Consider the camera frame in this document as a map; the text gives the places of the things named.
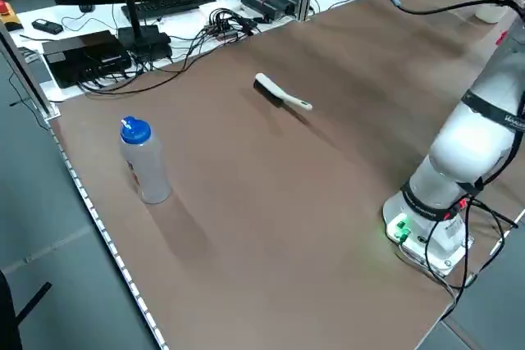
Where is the white hand brush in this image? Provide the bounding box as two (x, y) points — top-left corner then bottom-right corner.
(253, 72), (313, 111)

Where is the small cream bin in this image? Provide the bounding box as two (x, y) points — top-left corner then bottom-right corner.
(475, 0), (508, 23)

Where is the clear bottle with blue cap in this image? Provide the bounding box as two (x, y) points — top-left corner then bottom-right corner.
(119, 116), (172, 205)

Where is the black keyboard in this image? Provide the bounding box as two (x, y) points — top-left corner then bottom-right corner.
(133, 0), (217, 21)

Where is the white table edge trim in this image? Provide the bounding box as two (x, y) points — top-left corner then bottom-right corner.
(48, 118), (170, 350)

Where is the flat black docking box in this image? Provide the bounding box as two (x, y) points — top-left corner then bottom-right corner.
(42, 30), (132, 89)

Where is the small black handheld device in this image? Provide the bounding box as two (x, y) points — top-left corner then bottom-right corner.
(31, 18), (65, 34)

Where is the black chair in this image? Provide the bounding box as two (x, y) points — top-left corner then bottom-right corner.
(0, 270), (53, 350)

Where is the black cable hub bundle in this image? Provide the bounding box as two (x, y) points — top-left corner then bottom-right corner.
(80, 7), (263, 97)

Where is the black arm base cable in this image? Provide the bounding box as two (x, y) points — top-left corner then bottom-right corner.
(422, 177), (521, 298)

